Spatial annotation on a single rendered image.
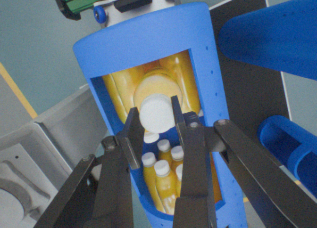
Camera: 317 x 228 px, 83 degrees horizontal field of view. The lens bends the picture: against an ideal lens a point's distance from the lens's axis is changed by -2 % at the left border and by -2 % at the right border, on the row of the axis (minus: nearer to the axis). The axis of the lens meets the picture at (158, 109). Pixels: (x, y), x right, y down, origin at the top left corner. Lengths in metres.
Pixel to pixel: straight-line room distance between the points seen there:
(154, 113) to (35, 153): 0.52
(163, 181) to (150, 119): 0.33
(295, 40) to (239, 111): 0.97
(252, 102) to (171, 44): 1.37
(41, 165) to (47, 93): 1.22
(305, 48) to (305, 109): 1.44
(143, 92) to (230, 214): 0.38
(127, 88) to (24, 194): 0.46
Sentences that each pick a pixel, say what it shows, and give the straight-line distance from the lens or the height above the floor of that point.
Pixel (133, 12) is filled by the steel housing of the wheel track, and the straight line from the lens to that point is 0.60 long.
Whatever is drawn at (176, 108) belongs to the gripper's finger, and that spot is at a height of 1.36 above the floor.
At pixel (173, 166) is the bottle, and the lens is 0.55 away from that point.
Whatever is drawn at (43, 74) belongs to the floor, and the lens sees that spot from 1.80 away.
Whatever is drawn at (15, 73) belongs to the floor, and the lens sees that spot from 1.94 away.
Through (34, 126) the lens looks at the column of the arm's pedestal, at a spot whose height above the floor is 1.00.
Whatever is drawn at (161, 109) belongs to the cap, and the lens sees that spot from 0.19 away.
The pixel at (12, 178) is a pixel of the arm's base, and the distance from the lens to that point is 0.70.
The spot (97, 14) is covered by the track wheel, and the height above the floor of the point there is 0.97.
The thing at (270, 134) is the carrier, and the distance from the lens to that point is 1.80.
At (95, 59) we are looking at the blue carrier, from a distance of 0.32.
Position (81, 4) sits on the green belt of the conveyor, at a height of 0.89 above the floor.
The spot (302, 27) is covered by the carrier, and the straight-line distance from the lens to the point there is 0.71.
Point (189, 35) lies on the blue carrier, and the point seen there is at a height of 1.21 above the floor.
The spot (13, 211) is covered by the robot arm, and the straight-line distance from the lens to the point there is 0.67.
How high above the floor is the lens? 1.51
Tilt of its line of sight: 69 degrees down
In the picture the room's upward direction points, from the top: 180 degrees clockwise
